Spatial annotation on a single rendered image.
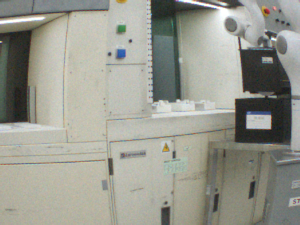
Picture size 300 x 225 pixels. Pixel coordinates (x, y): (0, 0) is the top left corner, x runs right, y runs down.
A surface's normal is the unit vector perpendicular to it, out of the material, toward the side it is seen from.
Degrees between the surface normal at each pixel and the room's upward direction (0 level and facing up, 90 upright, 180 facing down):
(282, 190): 90
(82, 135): 90
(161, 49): 90
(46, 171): 90
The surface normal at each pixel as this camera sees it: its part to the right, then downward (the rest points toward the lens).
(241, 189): 0.61, 0.03
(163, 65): -0.79, 0.05
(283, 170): -0.13, 0.05
